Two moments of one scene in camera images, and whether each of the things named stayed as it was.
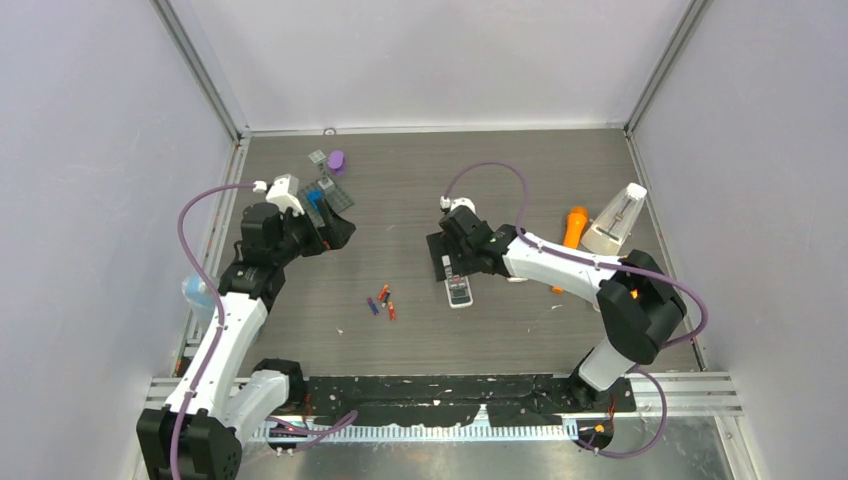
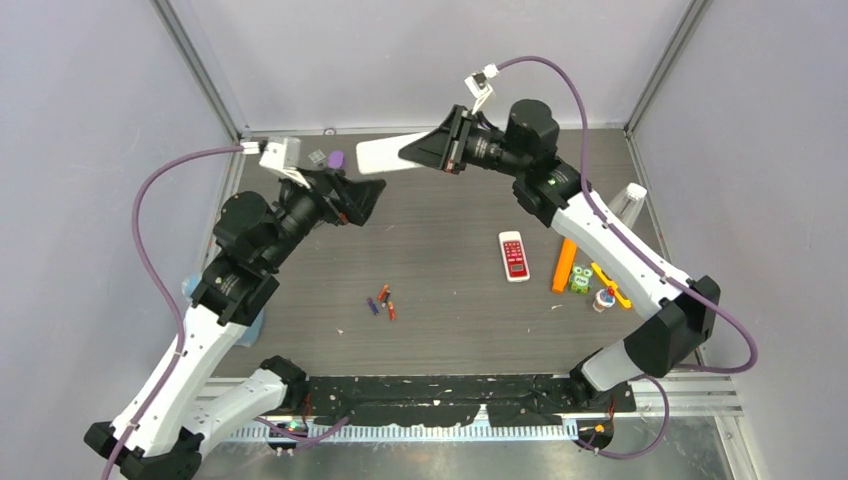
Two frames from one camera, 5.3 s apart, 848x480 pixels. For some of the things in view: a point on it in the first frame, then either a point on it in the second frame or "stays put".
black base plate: [438, 400] stays put
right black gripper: [441, 245] → [444, 148]
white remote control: [457, 286] → [383, 153]
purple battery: [372, 306] stays put
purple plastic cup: [336, 162] stays put
